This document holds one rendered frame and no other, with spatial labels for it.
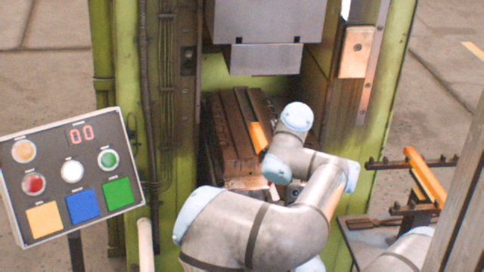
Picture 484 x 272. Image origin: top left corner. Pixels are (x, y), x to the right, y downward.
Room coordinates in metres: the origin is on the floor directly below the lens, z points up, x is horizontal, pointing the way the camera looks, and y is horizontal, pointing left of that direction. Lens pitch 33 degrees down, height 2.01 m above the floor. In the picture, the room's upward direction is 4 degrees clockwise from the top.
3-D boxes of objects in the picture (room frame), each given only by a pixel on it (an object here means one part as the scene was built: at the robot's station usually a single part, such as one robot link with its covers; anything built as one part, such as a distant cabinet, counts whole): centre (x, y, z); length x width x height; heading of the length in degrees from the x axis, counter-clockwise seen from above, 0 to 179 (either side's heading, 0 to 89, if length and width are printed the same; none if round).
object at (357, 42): (1.61, -0.33, 1.27); 0.09 x 0.02 x 0.17; 103
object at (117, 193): (1.17, 0.32, 1.01); 0.07 x 0.05 x 0.07; 128
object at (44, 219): (1.05, 0.48, 1.01); 0.07 x 0.05 x 0.07; 128
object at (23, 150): (1.12, 0.53, 1.16); 0.05 x 0.03 x 0.04; 103
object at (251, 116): (1.62, -0.03, 0.99); 0.42 x 0.05 x 0.01; 13
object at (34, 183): (1.08, 0.50, 1.09); 0.05 x 0.03 x 0.04; 103
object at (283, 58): (1.62, -0.01, 1.32); 0.42 x 0.20 x 0.10; 13
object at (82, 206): (1.11, 0.40, 1.01); 0.07 x 0.05 x 0.07; 128
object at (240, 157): (1.62, -0.01, 0.96); 0.42 x 0.20 x 0.09; 13
